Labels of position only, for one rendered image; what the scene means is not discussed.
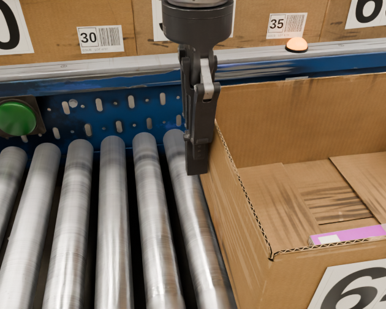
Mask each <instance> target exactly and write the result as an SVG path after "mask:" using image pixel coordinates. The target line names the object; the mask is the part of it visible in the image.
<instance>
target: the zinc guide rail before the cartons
mask: <svg viewBox="0 0 386 309"><path fill-rule="evenodd" d="M285 46H286V45H277V46H268V47H251V48H235V49H226V50H213V51H214V55H216V56H217V58H218V65H220V64H235V63H250V62H258V61H272V60H281V59H296V58H311V57H320V56H335V55H349V54H357V53H372V52H386V38H377V39H360V40H344V41H335V42H319V43H310V44H307V46H308V51H307V52H306V53H291V52H289V51H287V50H286V49H285ZM173 68H180V62H179V61H178V53H168V54H159V55H143V56H126V57H117V58H101V59H84V60H76V61H59V62H50V63H34V64H17V65H8V66H0V82H12V81H20V80H35V79H43V78H58V77H73V76H82V75H97V74H112V73H120V72H135V71H150V70H158V69H173Z"/></svg>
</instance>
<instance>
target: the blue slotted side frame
mask: <svg viewBox="0 0 386 309"><path fill-rule="evenodd" d="M378 72H386V51H381V52H372V53H357V54H349V55H335V56H320V57H311V58H296V59H281V60H272V61H258V62H250V63H235V64H220V65H218V68H217V71H216V72H215V78H214V82H219V83H220V84H221V86H224V85H237V84H245V83H258V82H272V81H280V80H286V78H293V77H307V76H308V78H316V77H331V76H339V75H354V74H369V73H378ZM161 93H165V104H164V105H162V104H161V102H160V94H161ZM30 94H32V95H33V96H35V98H36V101H37V105H38V107H39V110H40V114H41V116H42V119H43V122H44V125H45V129H46V132H45V133H44V134H41V135H38V134H34V135H27V136H26V137H27V139H28V141H27V142H24V141H23V140H22V138H21V136H16V137H8V138H9V139H6V138H5V137H4V138H3V137H1V136H0V153H1V151H2V150H3V149H5V148H7V147H19V148H21V149H23V150H24V151H25V152H26V154H27V156H28V160H27V163H26V167H25V171H24V172H29V168H30V166H31V162H32V158H33V155H34V152H35V149H36V147H37V146H38V145H40V144H41V143H52V144H55V145H56V146H57V147H58V148H59V149H60V151H61V159H60V162H59V168H61V167H65V166H66V158H67V151H68V147H69V144H70V143H71V142H73V141H74V140H77V139H84V140H87V141H89V142H90V143H91V145H92V146H93V149H94V152H93V164H97V163H100V145H101V142H102V141H103V140H104V139H105V138H106V137H108V136H111V135H115V136H118V137H120V138H121V139H123V141H124V143H125V149H126V160H128V159H133V158H134V155H133V148H132V140H133V138H134V137H135V136H136V135H137V134H139V133H141V132H148V133H150V134H152V135H153V136H154V138H155V139H156V145H157V151H158V155H159V156H164V155H166V154H165V148H164V143H163V137H164V135H165V133H166V132H167V131H169V130H171V129H179V130H181V131H183V132H184V131H187V130H188V129H186V128H185V126H184V124H185V118H183V115H182V112H183V101H182V91H181V73H180V68H173V69H158V70H150V71H135V72H120V73H112V74H97V75H82V76H73V77H58V78H43V79H35V80H20V81H12V82H0V97H8V96H22V95H30ZM129 96H133V97H134V105H135V106H134V107H133V108H131V107H129V100H128V97H129ZM177 96H179V98H178V99H177V98H176V97H177ZM71 99H75V100H76V101H77V102H78V104H77V106H76V107H73V108H72V107H71V106H70V105H69V101H70V100H71ZM96 99H100V100H101V102H102V108H103V109H102V110H101V111H99V110H98V109H97V105H96ZM146 99H149V101H146ZM64 101H65V102H67V103H68V106H69V110H70V113H69V114H66V113H65V112H64V109H63V106H62V102H64ZM114 102H117V104H114ZM81 105H84V107H81ZM48 108H50V109H51V110H48ZM177 115H181V125H180V126H177V125H176V116H177ZM147 118H151V121H152V128H151V129H148V128H147V123H146V119H147ZM117 121H120V122H121V125H122V131H121V132H118V131H117V127H116V122H117ZM163 121H165V123H163ZM86 124H88V125H90V128H91V133H92V134H91V135H87V133H86V129H85V125H86ZM133 124H136V125H135V126H133ZM103 127H105V129H102V128H103ZM53 128H58V131H59V135H60V138H59V139H57V138H56V137H55V135H54V132H53ZM71 131H74V132H71Z"/></svg>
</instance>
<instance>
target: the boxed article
mask: <svg viewBox="0 0 386 309"><path fill-rule="evenodd" d="M380 235H386V224H379V225H375V226H367V227H360V228H356V229H348V230H344V231H336V232H329V233H325V234H317V235H310V236H309V238H308V243H309V245H310V246H311V245H320V244H324V243H333V242H341V241H346V240H355V239H360V238H368V237H375V236H380Z"/></svg>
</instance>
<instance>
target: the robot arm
mask: <svg viewBox="0 0 386 309"><path fill-rule="evenodd" d="M233 4H234V0H162V1H161V5H162V26H163V33H164V36H165V37H166V38H167V39H168V40H170V41H172V42H174V43H177V44H179V45H178V61H179V62H180V73H181V91H182V101H183V112H182V115H183V118H185V124H184V126H185V128H186V129H188V130H187V131H184V134H183V138H184V141H185V167H186V173H187V176H190V175H200V174H207V170H208V143H211V142H212V139H213V130H214V121H215V116H216V107H217V102H218V97H219V95H220V92H221V84H220V83H219V82H214V78H215V72H216V71H217V68H218V58H217V56H216V55H214V51H213V47H214V46H215V45H216V44H218V43H220V42H223V41H225V40H226V39H228V38H229V37H230V35H231V33H232V20H233Z"/></svg>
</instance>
